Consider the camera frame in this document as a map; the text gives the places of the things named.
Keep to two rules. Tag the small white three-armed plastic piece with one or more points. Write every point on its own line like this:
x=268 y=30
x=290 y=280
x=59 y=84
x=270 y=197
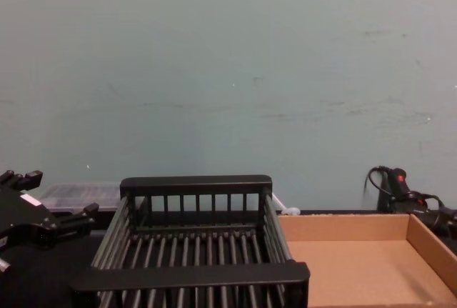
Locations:
x=290 y=211

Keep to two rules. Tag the black rack with steel bars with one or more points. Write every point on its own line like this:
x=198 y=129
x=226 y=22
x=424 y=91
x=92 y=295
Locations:
x=185 y=276

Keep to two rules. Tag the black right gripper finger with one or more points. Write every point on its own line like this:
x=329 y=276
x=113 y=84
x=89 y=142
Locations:
x=450 y=217

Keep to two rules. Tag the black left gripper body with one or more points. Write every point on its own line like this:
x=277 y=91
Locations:
x=25 y=220

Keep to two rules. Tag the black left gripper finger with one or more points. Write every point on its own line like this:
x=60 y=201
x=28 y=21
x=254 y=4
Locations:
x=76 y=218
x=28 y=177

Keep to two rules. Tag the clear plastic case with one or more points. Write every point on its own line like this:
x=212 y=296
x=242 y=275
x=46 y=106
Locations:
x=78 y=195

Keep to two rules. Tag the shallow brown cardboard tray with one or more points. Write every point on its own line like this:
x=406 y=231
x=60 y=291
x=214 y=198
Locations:
x=357 y=272

